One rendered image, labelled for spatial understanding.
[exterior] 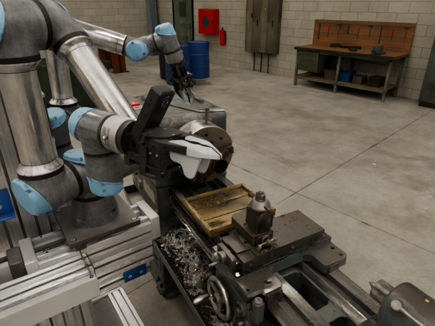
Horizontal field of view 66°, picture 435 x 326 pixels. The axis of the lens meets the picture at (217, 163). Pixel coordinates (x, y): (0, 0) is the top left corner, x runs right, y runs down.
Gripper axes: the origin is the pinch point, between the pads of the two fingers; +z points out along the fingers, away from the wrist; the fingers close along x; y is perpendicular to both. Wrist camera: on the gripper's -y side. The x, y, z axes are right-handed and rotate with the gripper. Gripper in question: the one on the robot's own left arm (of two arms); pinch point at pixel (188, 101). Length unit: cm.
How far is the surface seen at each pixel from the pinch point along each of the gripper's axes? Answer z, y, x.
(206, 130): 18.9, -1.6, 4.2
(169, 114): 11.6, -23.8, -5.1
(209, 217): 46, 23, -17
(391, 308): 26, 110, -5
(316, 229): 47, 63, 12
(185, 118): 15.7, -18.9, 1.1
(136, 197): 76, -68, -39
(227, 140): 29.5, -1.6, 13.4
